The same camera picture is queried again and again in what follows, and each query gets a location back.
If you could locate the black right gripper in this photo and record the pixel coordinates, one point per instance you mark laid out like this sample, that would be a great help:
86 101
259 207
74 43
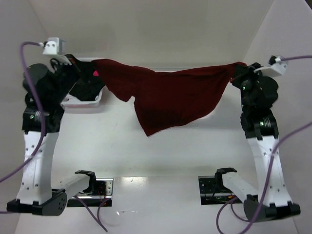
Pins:
244 73

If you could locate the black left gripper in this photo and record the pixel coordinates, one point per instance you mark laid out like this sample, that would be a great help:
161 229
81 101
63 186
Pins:
79 70

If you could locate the dark red t-shirt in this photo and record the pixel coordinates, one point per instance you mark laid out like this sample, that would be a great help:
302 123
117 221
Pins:
166 99

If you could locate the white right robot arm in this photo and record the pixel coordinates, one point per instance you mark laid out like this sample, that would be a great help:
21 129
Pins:
271 200

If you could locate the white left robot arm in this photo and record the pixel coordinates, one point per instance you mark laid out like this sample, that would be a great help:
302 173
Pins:
41 125

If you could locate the white plastic basket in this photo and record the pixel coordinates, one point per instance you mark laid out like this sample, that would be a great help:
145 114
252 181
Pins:
73 102

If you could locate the black t-shirt in basket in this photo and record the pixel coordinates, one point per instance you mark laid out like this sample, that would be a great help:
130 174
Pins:
88 86

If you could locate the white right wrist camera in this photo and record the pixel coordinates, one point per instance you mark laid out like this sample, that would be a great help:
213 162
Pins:
276 67

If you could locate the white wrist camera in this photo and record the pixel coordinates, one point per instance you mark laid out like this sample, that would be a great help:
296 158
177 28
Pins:
276 67
54 46

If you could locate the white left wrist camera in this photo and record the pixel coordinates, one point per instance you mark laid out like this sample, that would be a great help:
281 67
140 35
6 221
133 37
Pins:
54 46

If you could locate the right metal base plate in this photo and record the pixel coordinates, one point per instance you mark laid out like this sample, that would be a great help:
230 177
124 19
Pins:
210 194

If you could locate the metal base plate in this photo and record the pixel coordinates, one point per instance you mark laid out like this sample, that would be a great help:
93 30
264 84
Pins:
210 194
103 190

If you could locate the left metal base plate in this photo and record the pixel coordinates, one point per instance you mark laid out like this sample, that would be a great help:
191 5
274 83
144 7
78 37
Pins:
103 190

